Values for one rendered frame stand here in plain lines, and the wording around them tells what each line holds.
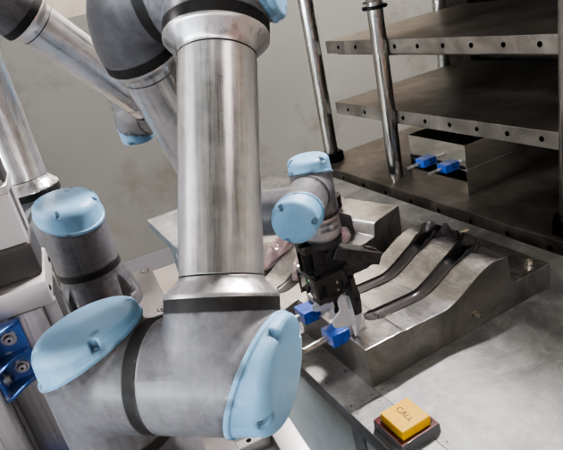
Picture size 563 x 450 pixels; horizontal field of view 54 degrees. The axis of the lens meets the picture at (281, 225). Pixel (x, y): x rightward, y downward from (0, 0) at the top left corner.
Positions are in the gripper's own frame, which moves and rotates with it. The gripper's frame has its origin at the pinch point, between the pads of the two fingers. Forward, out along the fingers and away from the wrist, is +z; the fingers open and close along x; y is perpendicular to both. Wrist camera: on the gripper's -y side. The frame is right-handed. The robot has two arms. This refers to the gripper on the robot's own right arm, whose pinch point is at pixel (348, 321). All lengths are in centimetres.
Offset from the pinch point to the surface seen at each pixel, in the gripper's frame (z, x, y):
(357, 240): 3.1, -33.7, -25.7
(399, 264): 0.9, -11.6, -22.3
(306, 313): 0.1, -8.8, 4.5
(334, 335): -0.1, 1.9, 4.6
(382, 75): -27, -79, -75
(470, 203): 12, -41, -74
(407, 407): 6.6, 19.8, 2.7
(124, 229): 57, -262, 2
